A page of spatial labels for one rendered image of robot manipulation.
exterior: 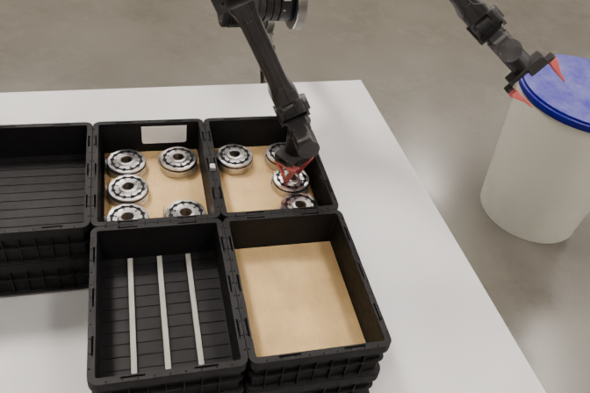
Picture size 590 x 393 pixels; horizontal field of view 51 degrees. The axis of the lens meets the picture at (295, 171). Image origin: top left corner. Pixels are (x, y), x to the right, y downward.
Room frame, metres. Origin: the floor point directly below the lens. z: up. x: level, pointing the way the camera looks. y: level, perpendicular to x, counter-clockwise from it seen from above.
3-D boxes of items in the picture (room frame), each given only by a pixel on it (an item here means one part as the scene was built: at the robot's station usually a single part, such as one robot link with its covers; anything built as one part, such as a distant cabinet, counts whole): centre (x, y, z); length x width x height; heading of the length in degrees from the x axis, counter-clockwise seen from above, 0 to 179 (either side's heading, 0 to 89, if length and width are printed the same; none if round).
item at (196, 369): (0.79, 0.23, 0.92); 0.40 x 0.30 x 0.02; 19
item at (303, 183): (1.29, 0.01, 0.86); 0.10 x 0.10 x 0.01
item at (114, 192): (1.15, 0.42, 0.86); 0.10 x 0.10 x 0.01
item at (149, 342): (0.79, 0.23, 0.87); 0.40 x 0.30 x 0.11; 19
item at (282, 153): (1.29, 0.01, 0.98); 0.10 x 0.07 x 0.07; 146
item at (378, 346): (0.89, -0.05, 0.92); 0.40 x 0.30 x 0.02; 19
